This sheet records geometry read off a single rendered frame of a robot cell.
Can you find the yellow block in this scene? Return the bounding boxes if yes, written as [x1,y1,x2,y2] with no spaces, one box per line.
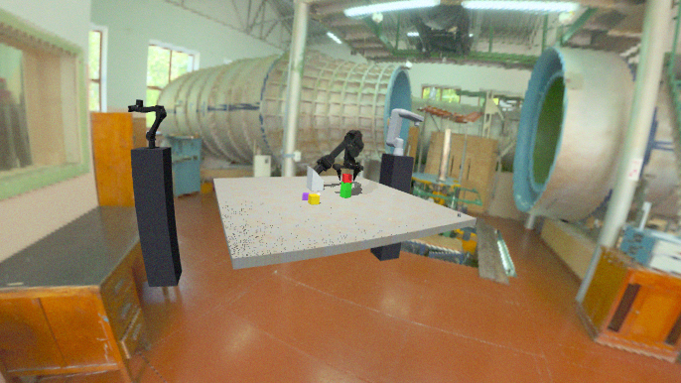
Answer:
[308,194,320,205]

